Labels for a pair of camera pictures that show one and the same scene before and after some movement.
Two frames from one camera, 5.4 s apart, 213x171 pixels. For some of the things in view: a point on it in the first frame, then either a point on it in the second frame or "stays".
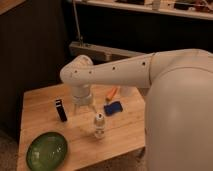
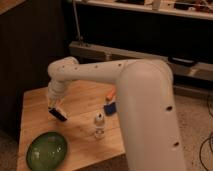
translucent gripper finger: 92,107 → 60,106
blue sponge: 112,108 stays
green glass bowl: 47,151 stays
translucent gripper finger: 75,109 → 50,104
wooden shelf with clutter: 199,9 stays
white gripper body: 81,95 → 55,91
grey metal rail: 101,54 stays
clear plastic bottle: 99,131 stays
